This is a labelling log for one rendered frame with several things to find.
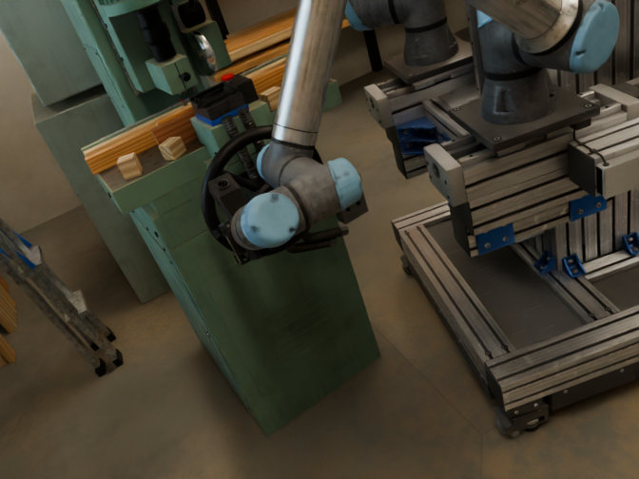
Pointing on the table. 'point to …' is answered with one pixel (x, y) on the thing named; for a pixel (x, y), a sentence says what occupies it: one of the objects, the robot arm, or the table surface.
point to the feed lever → (191, 13)
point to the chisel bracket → (160, 70)
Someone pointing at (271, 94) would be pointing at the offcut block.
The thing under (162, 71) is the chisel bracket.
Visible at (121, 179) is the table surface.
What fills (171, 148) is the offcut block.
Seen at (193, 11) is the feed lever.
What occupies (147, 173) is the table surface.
